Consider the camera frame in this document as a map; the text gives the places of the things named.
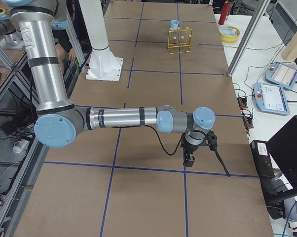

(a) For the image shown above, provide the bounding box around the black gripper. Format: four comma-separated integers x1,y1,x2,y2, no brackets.
181,133,206,166

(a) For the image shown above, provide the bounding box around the light blue cup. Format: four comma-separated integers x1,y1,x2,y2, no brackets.
170,19,179,30

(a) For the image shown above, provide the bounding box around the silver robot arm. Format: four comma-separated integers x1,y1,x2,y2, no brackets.
6,0,217,167
0,8,24,50

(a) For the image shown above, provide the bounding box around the orange connector block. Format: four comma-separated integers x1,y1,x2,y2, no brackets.
242,116,254,129
237,97,248,109

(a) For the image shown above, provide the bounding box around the black computer box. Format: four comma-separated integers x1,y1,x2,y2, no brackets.
250,140,283,179

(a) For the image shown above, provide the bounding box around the black monitor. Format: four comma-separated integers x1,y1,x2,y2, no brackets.
267,115,297,188

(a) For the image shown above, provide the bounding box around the lower teach pendant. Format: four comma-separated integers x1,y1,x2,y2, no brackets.
254,82,290,116

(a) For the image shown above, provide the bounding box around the teach pendant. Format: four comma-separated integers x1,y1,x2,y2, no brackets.
254,82,290,116
265,62,297,90

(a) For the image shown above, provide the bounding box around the upper teach pendant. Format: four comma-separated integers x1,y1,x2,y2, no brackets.
265,62,297,90

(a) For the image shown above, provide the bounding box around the red thermos bottle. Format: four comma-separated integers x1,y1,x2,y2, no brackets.
218,1,231,25

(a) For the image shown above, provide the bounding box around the seated person in black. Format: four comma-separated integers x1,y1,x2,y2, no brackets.
52,0,76,75

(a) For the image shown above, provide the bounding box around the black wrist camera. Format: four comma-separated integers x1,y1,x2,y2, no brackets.
206,130,218,151

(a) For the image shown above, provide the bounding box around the gold wire cup holder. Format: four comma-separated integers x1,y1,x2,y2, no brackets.
166,27,193,54

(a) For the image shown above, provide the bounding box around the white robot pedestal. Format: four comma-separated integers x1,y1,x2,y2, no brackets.
79,0,123,81

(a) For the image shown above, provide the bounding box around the aluminium frame post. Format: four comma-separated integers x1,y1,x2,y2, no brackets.
227,0,269,77

